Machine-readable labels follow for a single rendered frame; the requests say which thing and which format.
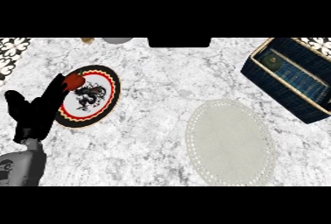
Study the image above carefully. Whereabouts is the pale oval placemat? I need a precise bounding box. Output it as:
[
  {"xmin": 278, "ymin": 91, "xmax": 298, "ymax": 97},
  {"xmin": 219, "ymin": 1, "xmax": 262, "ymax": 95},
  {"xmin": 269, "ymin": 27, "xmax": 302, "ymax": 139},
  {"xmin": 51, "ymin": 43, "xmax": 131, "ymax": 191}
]
[{"xmin": 185, "ymin": 98, "xmax": 277, "ymax": 186}]

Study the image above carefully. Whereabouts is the grey round object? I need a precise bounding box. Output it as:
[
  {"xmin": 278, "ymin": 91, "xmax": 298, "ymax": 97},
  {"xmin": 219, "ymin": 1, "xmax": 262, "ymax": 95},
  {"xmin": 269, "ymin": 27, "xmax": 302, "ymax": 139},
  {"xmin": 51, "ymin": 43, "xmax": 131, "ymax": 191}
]
[{"xmin": 101, "ymin": 38, "xmax": 135, "ymax": 45}]

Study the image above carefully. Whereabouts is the round plate with dragon print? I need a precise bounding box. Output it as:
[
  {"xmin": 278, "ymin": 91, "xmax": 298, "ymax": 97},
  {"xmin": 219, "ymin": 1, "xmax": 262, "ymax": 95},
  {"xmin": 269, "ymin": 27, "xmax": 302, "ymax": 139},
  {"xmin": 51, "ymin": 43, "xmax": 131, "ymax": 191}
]
[{"xmin": 55, "ymin": 64, "xmax": 123, "ymax": 129}]

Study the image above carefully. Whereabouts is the black and white patterned tile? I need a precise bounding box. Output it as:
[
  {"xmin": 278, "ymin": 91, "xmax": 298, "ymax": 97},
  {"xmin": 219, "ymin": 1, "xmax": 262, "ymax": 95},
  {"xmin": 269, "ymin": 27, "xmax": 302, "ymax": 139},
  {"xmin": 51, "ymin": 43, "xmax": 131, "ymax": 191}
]
[
  {"xmin": 301, "ymin": 38, "xmax": 331, "ymax": 57},
  {"xmin": 0, "ymin": 38, "xmax": 33, "ymax": 86}
]

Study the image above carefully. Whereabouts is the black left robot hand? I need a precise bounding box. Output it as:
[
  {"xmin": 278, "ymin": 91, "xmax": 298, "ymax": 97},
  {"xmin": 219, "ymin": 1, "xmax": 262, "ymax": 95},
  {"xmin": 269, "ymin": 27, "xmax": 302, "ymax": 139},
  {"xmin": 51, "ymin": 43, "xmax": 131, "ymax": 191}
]
[{"xmin": 5, "ymin": 73, "xmax": 71, "ymax": 144}]

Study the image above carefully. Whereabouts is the dark blue wicker basket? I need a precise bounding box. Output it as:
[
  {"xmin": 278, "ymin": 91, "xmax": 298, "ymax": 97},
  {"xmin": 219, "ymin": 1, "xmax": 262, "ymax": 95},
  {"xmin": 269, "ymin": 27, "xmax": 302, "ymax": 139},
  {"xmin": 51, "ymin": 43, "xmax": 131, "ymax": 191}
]
[{"xmin": 240, "ymin": 38, "xmax": 331, "ymax": 125}]

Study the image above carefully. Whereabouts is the dark green squash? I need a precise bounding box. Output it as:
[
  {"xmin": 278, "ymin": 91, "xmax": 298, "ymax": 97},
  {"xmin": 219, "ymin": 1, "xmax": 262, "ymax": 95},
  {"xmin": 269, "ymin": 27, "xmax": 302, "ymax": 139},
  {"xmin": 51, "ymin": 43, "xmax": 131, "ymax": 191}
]
[{"xmin": 262, "ymin": 54, "xmax": 286, "ymax": 70}]

